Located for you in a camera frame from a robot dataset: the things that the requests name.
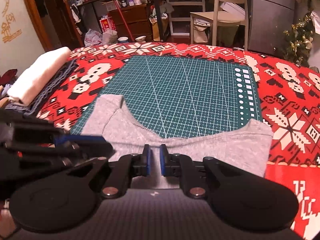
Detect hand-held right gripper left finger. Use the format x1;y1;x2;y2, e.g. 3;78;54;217
66;144;152;199

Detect red cardboard box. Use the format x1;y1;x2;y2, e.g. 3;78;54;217
99;15;117;33

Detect red patterned blanket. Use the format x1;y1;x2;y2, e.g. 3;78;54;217
36;42;320;240

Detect silver refrigerator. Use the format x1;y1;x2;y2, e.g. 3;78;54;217
247;0;310;55

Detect white plastic drawer unit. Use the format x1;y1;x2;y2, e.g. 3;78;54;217
164;0;206;36

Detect yellow wall decal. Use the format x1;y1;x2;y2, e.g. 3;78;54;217
0;0;23;43

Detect green cutting mat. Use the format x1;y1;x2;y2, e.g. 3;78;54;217
70;55;263;139

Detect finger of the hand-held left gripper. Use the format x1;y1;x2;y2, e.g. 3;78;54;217
15;142;116;158
11;121;109;146

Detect brown wooden drawer cabinet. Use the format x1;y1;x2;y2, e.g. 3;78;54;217
109;4;153;42

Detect folded white cloth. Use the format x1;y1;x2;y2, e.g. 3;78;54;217
7;47;72;105

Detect white cardboard box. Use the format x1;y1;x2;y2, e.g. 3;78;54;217
219;2;246;17

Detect grey shirt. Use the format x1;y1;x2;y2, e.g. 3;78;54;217
81;94;274;189

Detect plain white plastic bag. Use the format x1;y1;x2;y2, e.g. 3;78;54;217
102;30;118;44

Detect dark red cloth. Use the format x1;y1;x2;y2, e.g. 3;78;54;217
0;69;18;87

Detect brown wooden door frame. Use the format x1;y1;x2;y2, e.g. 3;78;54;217
19;0;54;52

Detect printed white plastic bag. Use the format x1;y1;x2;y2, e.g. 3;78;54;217
84;29;103;47

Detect small Christmas tree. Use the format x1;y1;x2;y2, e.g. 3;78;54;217
274;11;314;67

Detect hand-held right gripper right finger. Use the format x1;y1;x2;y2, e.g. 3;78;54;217
159;144;240;199

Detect red handled broom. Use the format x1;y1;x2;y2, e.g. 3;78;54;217
110;0;135;43

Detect folded blue jeans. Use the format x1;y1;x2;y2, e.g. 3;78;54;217
5;59;78;115

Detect kraft paper bag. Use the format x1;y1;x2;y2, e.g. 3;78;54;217
151;17;163;42

